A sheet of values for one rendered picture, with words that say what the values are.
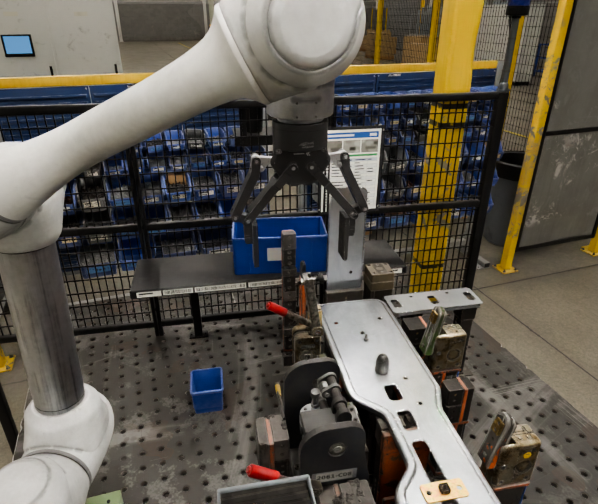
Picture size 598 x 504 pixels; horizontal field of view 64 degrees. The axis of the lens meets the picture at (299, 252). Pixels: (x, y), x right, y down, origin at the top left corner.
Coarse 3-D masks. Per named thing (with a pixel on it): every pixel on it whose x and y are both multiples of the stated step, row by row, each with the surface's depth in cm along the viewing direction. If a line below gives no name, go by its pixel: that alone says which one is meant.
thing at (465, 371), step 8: (456, 312) 152; (464, 312) 148; (472, 312) 149; (456, 320) 153; (464, 320) 150; (472, 320) 151; (464, 328) 152; (464, 352) 156; (464, 360) 158; (464, 368) 163
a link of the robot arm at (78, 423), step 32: (64, 192) 89; (32, 224) 80; (0, 256) 84; (32, 256) 85; (32, 288) 87; (64, 288) 94; (32, 320) 89; (64, 320) 94; (32, 352) 92; (64, 352) 96; (32, 384) 96; (64, 384) 98; (32, 416) 100; (64, 416) 99; (96, 416) 105; (32, 448) 100; (64, 448) 100; (96, 448) 105
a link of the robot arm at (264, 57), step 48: (240, 0) 41; (288, 0) 36; (336, 0) 37; (192, 48) 46; (240, 48) 42; (288, 48) 38; (336, 48) 38; (144, 96) 48; (192, 96) 46; (240, 96) 47; (288, 96) 46; (48, 144) 61; (96, 144) 57; (0, 192) 62; (48, 192) 65
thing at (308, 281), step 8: (320, 272) 117; (304, 280) 115; (312, 280) 115; (320, 280) 117; (304, 288) 120; (312, 288) 116; (312, 296) 117; (312, 304) 119; (312, 312) 120; (312, 320) 121; (312, 328) 122
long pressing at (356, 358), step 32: (352, 320) 137; (384, 320) 137; (352, 352) 124; (384, 352) 124; (416, 352) 125; (352, 384) 113; (384, 384) 113; (416, 384) 113; (384, 416) 104; (416, 416) 104; (448, 448) 97; (416, 480) 90; (480, 480) 90
